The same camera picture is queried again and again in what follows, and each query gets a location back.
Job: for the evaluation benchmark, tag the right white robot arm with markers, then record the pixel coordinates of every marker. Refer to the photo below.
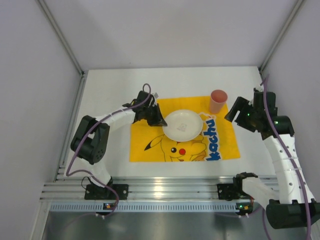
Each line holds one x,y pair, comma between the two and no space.
294,205

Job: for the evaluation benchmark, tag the white slotted cable duct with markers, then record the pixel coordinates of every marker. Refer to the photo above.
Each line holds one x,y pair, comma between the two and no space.
152,207

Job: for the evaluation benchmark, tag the left aluminium corner post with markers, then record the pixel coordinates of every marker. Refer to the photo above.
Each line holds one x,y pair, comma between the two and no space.
58,32

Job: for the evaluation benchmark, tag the right aluminium corner post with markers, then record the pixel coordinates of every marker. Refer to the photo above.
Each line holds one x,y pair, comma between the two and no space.
289,20

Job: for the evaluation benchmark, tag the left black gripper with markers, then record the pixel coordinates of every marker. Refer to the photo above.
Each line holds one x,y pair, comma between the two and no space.
153,115

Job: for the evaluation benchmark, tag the white round plate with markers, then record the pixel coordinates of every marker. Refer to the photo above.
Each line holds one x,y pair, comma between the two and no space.
182,125

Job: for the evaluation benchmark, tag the aluminium corner post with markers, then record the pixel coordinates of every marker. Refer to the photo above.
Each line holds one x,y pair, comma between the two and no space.
289,20
58,32

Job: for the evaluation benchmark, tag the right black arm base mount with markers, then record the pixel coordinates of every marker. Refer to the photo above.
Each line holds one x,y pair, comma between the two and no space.
229,192

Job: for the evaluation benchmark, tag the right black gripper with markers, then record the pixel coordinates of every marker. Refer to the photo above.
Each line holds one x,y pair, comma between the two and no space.
241,114

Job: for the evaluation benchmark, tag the aluminium rail front frame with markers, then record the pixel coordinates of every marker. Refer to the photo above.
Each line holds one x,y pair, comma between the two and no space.
141,188

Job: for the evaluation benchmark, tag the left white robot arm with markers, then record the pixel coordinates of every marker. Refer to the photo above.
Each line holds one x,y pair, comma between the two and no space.
89,143

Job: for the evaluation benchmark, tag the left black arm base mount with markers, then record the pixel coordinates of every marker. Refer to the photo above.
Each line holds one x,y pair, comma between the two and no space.
94,192

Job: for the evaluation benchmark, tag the pink plastic cup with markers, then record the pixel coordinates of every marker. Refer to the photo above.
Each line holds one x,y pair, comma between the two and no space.
218,98

